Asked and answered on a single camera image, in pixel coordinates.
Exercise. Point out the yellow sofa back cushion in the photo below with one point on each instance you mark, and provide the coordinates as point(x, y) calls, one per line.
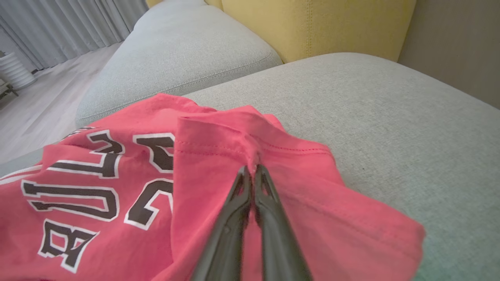
point(332, 27)

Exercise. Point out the grey pleated curtain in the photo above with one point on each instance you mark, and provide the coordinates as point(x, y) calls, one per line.
point(58, 23)

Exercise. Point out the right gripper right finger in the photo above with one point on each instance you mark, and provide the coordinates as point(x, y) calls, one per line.
point(277, 242)

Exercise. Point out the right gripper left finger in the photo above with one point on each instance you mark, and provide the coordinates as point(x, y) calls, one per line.
point(230, 234)

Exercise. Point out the red Bulls jersey shirt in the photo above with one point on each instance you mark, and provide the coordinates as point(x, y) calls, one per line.
point(351, 234)

